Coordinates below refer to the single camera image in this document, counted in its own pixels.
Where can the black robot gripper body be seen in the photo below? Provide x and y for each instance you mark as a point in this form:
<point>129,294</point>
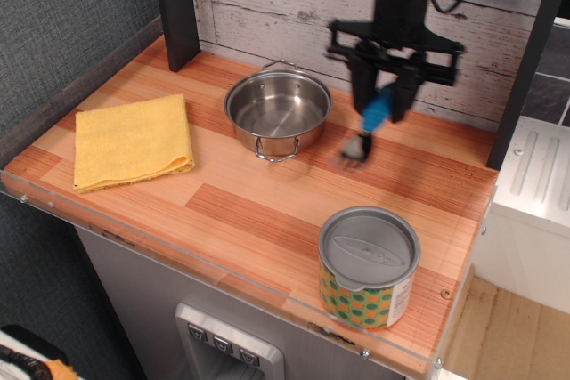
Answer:
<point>396,40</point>

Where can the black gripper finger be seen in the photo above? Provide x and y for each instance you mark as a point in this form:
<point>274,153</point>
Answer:
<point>363,80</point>
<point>406,87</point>

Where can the blue handled metal fork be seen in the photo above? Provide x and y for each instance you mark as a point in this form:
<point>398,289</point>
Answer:
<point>357,147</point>

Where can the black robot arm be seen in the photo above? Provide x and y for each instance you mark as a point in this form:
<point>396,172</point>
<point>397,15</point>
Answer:
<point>396,41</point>

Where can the stainless steel pot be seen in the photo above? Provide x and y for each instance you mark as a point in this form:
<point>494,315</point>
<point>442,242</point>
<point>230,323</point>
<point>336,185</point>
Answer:
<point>278,111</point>

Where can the patterned can with grey lid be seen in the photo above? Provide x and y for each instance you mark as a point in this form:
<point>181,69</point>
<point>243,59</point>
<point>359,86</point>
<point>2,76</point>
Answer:
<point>367,258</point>

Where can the white toy sink unit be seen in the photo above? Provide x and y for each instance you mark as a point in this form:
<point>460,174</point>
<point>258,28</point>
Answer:
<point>523,245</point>

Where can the yellow folded cloth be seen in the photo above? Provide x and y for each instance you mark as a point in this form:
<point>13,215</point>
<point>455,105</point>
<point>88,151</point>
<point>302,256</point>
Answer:
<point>132,143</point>

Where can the clear acrylic edge guard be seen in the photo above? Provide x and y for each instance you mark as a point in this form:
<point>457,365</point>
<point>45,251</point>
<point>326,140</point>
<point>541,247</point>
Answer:
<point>254,236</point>

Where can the grey toy fridge cabinet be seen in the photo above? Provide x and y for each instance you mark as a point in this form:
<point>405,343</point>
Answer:
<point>145,295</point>

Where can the silver dispenser panel with buttons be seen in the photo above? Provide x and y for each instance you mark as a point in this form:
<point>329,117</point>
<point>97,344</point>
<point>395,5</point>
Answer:
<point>227,344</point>

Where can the orange sponge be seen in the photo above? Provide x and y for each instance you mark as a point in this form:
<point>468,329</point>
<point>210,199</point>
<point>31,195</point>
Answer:
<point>60,371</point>

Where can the dark right shelf post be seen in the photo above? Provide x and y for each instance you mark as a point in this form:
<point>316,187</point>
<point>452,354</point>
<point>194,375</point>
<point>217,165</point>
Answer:
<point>533,52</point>

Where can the dark shelf post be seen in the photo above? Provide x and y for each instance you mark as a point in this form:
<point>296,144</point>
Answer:
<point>533,52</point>
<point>180,30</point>

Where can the dark left shelf post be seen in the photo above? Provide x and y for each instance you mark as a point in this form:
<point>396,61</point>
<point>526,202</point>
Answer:
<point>180,30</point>

